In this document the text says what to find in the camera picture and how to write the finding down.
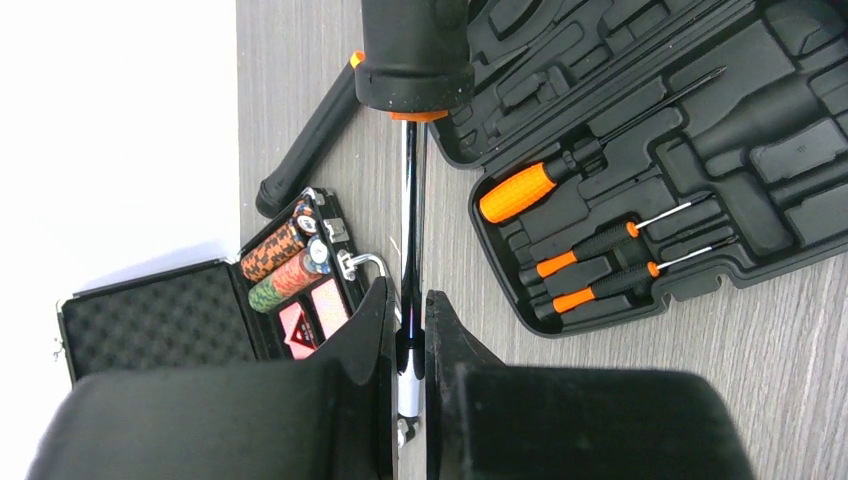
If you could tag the black orange flashlight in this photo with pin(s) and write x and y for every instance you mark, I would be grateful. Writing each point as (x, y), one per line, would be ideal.
(313, 143)

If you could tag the pink card deck upper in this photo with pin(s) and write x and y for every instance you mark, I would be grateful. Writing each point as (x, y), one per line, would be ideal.
(299, 336)

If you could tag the black orange medium screwdriver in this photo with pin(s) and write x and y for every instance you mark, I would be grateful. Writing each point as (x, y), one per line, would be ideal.
(416, 67)

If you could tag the small black orange screwdriver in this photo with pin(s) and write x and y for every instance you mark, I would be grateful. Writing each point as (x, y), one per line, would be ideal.
(598, 244)
(620, 282)

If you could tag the long black orange screwdriver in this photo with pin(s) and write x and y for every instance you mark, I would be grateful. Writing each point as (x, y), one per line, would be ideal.
(522, 190)

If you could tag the black poker chip case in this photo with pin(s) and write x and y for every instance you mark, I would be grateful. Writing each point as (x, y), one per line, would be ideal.
(222, 311)

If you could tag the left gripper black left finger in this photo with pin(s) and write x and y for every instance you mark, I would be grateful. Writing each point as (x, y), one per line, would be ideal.
(329, 416)

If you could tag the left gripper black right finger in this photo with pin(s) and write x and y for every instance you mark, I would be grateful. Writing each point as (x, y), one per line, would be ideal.
(486, 419)

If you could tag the pink card deck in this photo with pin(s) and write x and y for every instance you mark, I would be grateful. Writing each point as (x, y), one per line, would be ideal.
(330, 307)
(299, 336)

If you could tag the black plastic tool case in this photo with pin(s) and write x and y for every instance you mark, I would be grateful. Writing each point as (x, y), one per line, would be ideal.
(768, 139)

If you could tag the pink card deck lower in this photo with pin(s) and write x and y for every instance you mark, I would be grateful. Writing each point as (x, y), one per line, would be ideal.
(330, 307)

